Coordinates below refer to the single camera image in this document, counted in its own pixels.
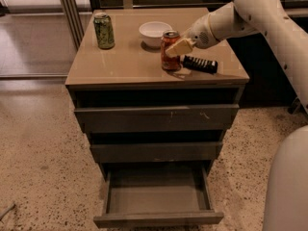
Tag green soda can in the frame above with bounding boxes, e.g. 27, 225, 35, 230
93, 13, 115, 49

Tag red coke can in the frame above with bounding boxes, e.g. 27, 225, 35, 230
161, 30, 180, 71

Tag grey object on floor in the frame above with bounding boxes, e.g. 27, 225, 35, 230
0, 203, 15, 221

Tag grey open bottom drawer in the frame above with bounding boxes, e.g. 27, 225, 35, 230
93, 162, 223, 228

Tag grey floor door stop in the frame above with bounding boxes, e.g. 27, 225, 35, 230
288, 97, 301, 115

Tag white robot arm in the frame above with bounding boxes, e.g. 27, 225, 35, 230
167, 0, 308, 231

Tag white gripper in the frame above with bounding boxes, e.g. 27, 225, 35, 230
166, 13, 218, 58

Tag metal window frame post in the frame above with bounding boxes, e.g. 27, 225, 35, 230
60, 0, 84, 50

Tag grey middle drawer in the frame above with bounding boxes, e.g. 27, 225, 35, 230
90, 141, 222, 163

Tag white bowl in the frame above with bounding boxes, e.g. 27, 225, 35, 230
139, 21, 172, 48

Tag grey top drawer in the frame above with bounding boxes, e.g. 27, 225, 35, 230
74, 104, 239, 133

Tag grey drawer cabinet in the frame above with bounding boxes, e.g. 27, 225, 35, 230
65, 8, 249, 172

